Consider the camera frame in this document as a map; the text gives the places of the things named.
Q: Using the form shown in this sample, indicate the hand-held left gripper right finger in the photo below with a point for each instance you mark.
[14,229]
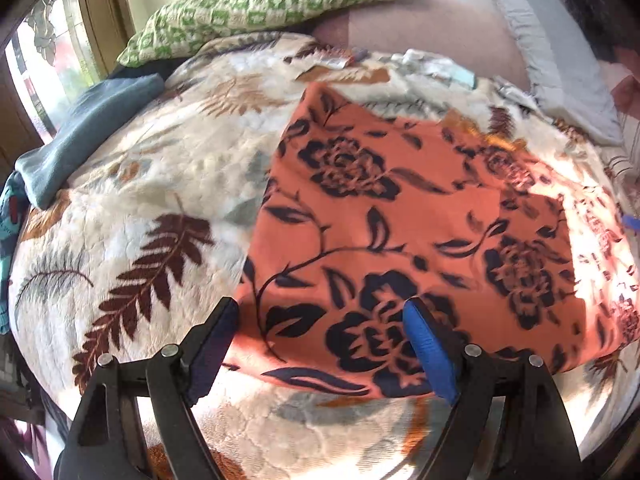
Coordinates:
[430,355]

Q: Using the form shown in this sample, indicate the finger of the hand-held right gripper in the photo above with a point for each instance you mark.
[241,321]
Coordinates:
[632,223]

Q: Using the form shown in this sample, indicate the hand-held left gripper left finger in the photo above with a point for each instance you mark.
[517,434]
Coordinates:
[210,360]

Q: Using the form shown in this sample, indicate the orange floral dress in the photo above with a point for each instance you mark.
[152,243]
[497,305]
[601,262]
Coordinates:
[425,220]

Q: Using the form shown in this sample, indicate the striped floral bed sheet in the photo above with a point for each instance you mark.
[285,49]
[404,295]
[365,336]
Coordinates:
[625,165]

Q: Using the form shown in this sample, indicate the crumpled grey cloth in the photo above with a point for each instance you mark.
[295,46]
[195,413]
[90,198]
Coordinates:
[515,91]

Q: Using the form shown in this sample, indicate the leaf print blanket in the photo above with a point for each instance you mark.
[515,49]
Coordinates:
[165,185]

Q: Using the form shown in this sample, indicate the grey ruffled pillow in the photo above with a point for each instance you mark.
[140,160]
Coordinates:
[555,50]

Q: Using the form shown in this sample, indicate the dark furry garment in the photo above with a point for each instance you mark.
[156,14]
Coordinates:
[592,15]

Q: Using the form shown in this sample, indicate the teal striped cloth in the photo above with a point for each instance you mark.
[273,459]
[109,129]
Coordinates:
[10,240]

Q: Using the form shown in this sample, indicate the white glove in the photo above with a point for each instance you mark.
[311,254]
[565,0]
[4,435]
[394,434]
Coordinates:
[440,67]

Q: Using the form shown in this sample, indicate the blue folded cloth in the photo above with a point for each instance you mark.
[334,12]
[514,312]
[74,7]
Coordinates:
[85,135]

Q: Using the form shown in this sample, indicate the pink headboard cushion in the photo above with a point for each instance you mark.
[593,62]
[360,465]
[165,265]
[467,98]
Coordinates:
[430,20]

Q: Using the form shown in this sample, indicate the silver foil packet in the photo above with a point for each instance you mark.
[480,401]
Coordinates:
[332,61]

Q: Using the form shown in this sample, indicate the stained glass window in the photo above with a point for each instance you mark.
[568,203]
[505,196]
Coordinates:
[55,55]

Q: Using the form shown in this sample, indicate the green checked pillow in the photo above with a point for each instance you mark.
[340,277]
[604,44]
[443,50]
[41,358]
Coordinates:
[260,5]

